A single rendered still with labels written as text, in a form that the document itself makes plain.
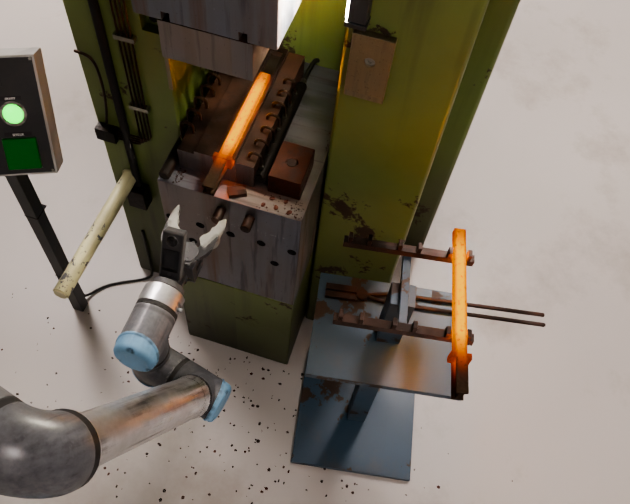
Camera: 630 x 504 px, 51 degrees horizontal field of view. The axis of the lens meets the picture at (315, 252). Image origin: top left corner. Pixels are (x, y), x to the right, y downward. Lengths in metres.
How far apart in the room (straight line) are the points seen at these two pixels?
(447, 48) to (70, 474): 1.02
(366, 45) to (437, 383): 0.85
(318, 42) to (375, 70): 0.50
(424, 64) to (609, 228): 1.81
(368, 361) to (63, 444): 0.94
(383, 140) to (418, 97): 0.17
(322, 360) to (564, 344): 1.25
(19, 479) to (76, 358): 1.58
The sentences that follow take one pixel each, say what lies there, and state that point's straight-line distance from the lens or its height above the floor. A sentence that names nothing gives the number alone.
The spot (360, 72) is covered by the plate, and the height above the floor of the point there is 1.26.
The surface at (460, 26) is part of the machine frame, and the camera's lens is 1.37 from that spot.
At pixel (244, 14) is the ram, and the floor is 1.43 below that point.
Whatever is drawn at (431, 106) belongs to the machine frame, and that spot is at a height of 1.20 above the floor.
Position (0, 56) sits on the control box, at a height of 1.20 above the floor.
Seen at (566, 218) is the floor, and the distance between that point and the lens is 3.03.
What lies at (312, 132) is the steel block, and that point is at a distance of 1.79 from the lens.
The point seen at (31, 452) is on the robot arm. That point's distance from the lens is 0.94.
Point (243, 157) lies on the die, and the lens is 1.62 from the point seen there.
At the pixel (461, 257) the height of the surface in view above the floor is 0.95.
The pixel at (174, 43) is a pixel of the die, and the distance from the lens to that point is 1.42.
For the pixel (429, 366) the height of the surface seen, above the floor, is 0.68.
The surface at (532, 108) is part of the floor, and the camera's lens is 3.41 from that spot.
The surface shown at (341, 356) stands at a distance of 1.71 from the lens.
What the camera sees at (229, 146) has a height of 1.01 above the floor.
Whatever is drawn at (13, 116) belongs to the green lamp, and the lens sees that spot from 1.67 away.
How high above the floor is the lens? 2.23
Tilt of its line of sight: 58 degrees down
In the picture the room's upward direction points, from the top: 8 degrees clockwise
